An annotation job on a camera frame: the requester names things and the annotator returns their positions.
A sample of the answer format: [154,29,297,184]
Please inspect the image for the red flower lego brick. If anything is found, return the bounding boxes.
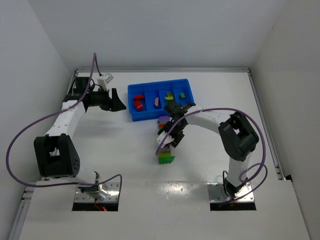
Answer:
[133,100,144,112]

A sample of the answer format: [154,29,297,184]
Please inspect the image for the green yellow lego stack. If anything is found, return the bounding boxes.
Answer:
[157,147,175,165]

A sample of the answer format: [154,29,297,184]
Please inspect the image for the red curved lego brick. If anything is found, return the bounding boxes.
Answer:
[133,94,145,101]

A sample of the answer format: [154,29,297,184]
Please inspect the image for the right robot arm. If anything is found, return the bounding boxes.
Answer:
[156,100,259,198]

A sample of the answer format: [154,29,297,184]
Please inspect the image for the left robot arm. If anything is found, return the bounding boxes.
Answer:
[33,73,126,191]

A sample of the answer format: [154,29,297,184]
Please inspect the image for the purple round lego brick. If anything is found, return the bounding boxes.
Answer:
[158,115,170,124]

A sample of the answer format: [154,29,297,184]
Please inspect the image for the green red striped lego stack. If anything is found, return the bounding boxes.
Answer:
[157,122,166,135]

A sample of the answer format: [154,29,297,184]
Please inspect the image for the blue divided plastic bin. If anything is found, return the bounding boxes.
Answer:
[127,78,194,122]

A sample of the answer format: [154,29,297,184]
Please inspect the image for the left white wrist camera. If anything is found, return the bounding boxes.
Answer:
[97,73,114,91]

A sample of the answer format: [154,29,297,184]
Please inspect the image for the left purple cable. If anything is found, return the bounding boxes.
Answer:
[5,52,123,198]

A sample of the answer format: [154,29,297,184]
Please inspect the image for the purple cable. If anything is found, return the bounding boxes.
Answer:
[154,107,269,206]
[5,52,123,198]

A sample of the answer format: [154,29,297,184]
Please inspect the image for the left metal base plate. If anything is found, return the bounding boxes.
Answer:
[74,182,121,204]

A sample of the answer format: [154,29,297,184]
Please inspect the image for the metal base plate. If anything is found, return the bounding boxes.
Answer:
[74,182,121,204]
[207,182,255,203]

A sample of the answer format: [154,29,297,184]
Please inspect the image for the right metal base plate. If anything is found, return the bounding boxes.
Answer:
[207,182,255,203]

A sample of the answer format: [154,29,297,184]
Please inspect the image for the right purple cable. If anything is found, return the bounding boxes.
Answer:
[154,107,269,206]

